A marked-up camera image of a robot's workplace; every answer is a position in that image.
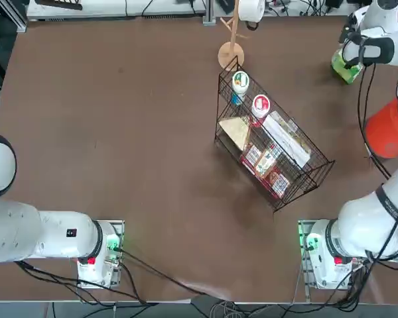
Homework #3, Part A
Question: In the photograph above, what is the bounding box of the red biscuit box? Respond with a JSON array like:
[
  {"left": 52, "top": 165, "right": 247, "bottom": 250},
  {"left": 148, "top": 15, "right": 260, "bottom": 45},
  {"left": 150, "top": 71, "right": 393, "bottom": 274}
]
[{"left": 264, "top": 167, "right": 291, "bottom": 200}]

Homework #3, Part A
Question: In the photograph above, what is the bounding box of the green tissue pack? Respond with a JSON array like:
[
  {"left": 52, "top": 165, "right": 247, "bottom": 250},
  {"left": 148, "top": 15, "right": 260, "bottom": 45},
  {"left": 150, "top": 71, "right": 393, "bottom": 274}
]
[{"left": 330, "top": 48, "right": 365, "bottom": 86}]

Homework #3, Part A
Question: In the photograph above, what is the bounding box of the orange round bin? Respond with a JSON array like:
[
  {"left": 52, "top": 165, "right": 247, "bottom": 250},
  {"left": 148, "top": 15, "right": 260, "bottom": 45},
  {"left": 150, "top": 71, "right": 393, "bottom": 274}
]
[{"left": 364, "top": 97, "right": 398, "bottom": 160}]

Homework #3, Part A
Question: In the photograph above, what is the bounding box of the white red snack box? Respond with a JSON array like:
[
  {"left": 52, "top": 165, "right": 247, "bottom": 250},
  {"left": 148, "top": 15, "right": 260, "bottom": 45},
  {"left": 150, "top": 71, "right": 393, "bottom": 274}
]
[{"left": 241, "top": 144, "right": 263, "bottom": 168}]

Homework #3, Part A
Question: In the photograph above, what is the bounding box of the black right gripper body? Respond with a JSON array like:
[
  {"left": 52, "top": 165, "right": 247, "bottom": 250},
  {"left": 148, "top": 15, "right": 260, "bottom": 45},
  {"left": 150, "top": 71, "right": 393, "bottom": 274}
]
[{"left": 338, "top": 14, "right": 356, "bottom": 44}]

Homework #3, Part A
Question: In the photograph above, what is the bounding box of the white mug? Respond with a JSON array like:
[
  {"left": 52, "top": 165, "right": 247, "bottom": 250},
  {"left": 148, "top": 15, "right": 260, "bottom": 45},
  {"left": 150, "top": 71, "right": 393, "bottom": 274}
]
[{"left": 237, "top": 0, "right": 266, "bottom": 32}]

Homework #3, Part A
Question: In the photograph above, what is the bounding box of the wrapped sandwich packet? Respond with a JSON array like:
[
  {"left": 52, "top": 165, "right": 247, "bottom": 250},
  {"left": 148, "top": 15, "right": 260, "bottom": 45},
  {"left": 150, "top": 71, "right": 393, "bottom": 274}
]
[{"left": 218, "top": 115, "right": 252, "bottom": 152}]

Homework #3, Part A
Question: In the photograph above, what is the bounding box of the white jar green lid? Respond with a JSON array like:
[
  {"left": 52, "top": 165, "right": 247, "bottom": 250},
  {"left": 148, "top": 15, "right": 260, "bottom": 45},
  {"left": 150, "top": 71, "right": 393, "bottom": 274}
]
[{"left": 231, "top": 70, "right": 251, "bottom": 105}]

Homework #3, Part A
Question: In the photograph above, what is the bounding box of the large yellow snack packet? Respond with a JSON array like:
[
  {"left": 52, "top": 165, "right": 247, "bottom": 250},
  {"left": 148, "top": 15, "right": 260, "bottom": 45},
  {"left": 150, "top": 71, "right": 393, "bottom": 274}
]
[{"left": 261, "top": 111, "right": 312, "bottom": 170}]

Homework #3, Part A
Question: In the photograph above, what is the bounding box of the teal snack box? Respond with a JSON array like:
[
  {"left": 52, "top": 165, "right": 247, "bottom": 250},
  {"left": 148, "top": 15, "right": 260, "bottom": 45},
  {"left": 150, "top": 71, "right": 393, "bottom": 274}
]
[{"left": 254, "top": 149, "right": 277, "bottom": 179}]

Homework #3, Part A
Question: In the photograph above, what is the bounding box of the white jar red lid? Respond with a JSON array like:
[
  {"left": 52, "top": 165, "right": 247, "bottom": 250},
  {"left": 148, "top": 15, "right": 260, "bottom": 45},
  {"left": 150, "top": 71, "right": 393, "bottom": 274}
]
[{"left": 251, "top": 94, "right": 272, "bottom": 129}]

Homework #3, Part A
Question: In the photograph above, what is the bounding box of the wooden mug tree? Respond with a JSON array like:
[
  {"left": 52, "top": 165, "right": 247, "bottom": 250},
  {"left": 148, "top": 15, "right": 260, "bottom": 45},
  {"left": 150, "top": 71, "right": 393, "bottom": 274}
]
[{"left": 218, "top": 0, "right": 251, "bottom": 72}]

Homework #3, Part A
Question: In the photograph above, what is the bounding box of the black wire shelf rack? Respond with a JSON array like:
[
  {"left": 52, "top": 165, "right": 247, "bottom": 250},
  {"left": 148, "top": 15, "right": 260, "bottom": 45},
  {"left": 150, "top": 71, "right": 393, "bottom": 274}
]
[{"left": 214, "top": 55, "right": 336, "bottom": 213}]

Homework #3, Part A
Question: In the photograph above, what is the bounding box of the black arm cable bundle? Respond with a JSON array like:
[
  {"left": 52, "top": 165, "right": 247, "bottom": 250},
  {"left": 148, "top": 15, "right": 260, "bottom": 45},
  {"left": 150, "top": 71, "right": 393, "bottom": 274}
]
[{"left": 344, "top": 32, "right": 394, "bottom": 182}]

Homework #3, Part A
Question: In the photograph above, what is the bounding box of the aluminium frame post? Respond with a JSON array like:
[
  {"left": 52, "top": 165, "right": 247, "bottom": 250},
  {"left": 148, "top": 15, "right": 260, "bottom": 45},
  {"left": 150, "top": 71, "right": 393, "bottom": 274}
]
[
  {"left": 202, "top": 0, "right": 217, "bottom": 26},
  {"left": 6, "top": 0, "right": 29, "bottom": 33}
]

